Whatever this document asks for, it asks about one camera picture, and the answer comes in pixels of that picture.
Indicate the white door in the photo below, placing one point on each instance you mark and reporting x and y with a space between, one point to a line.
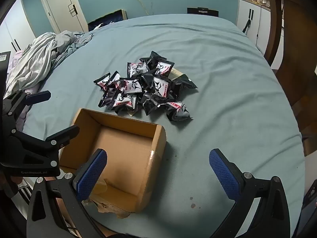
64 5

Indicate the beige sachet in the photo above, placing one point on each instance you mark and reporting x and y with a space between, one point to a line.
176 74
131 114

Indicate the pink sheet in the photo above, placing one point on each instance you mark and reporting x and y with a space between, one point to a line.
15 58

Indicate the crumpled grey duvet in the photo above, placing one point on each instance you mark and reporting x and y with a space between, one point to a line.
42 54

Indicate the white cabinet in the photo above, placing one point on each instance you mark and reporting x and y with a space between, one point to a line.
262 27

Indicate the black flat box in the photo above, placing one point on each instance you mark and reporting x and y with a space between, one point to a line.
202 12

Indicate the brown wooden furniture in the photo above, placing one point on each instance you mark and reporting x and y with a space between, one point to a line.
294 54

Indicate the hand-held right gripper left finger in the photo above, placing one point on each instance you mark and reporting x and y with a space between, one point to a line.
91 176

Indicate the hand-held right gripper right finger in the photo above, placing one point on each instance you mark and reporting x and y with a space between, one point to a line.
224 176

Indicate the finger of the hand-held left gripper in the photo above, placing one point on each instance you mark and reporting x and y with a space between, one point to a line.
38 96
63 133

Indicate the white wardrobe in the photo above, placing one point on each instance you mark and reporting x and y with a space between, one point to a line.
14 29

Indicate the teal bed sheet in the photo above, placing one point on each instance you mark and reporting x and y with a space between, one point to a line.
223 91

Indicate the brown cardboard box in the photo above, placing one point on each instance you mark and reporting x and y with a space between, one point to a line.
123 153

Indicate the dark framed painting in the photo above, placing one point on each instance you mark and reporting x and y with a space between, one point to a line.
106 19

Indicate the pile of black snack packets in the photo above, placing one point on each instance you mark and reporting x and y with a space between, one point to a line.
146 89

